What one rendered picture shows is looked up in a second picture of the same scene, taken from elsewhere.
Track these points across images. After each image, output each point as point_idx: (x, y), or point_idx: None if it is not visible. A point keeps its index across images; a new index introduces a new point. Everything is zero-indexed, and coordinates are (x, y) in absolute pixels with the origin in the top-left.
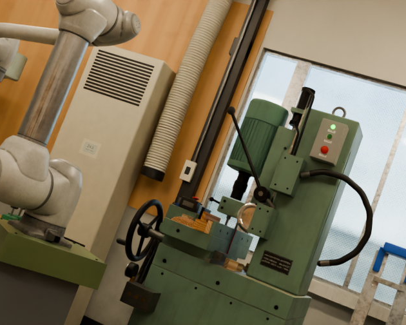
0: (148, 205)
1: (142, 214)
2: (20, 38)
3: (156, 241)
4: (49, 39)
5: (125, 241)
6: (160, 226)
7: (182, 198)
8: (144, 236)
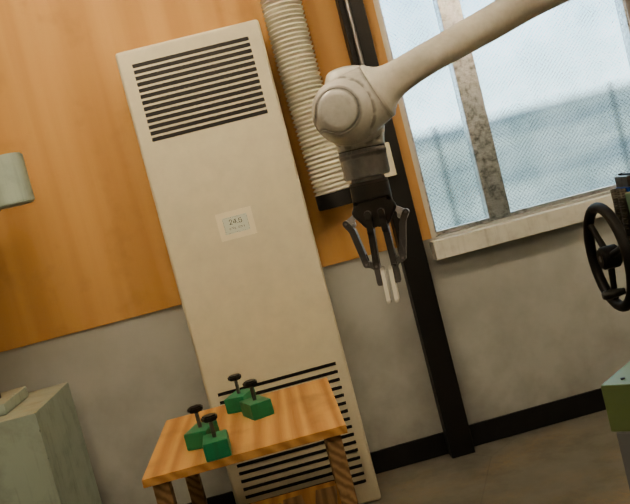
0: (616, 215)
1: (626, 233)
2: (457, 59)
3: None
4: (499, 29)
5: None
6: None
7: None
8: (620, 264)
